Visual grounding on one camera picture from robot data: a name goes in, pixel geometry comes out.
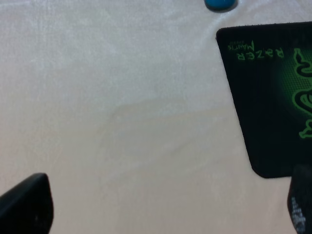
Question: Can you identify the pink table cloth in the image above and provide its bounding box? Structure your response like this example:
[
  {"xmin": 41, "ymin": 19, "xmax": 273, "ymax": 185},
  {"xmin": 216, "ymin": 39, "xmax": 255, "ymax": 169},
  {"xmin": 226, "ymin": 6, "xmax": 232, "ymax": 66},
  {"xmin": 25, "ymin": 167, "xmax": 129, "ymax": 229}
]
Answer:
[{"xmin": 0, "ymin": 0, "xmax": 312, "ymax": 234}]

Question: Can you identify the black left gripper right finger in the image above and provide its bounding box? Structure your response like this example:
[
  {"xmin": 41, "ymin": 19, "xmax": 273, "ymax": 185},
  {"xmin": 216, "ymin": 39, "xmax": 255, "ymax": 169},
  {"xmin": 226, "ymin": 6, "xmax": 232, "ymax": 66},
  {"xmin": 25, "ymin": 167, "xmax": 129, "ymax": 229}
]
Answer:
[{"xmin": 287, "ymin": 165, "xmax": 312, "ymax": 234}]

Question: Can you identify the blue and grey computer mouse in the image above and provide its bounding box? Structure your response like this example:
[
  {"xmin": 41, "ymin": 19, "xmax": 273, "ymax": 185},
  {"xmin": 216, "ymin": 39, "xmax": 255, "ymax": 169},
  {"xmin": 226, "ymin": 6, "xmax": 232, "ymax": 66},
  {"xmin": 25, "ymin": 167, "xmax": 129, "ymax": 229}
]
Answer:
[{"xmin": 204, "ymin": 0, "xmax": 236, "ymax": 11}]

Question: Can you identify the black green Razer mouse pad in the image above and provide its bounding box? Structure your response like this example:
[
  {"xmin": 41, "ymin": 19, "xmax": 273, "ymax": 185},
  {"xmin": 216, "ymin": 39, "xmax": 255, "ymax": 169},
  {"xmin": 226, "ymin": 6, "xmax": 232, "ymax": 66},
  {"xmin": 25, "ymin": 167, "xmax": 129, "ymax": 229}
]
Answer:
[{"xmin": 216, "ymin": 22, "xmax": 312, "ymax": 178}]

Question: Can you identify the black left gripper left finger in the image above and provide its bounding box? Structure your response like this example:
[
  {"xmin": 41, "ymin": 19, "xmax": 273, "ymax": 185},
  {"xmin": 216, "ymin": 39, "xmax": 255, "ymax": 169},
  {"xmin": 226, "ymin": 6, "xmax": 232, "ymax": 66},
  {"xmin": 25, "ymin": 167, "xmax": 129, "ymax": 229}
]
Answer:
[{"xmin": 0, "ymin": 173, "xmax": 54, "ymax": 234}]

